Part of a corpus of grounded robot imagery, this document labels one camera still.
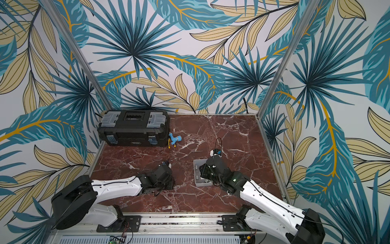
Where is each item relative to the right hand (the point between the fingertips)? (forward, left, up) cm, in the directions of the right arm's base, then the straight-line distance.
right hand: (200, 168), depth 77 cm
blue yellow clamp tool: (+26, +16, -10) cm, 32 cm away
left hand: (-3, +15, -13) cm, 20 cm away
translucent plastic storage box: (-2, 0, -13) cm, 13 cm away
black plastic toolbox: (+25, +38, +3) cm, 45 cm away
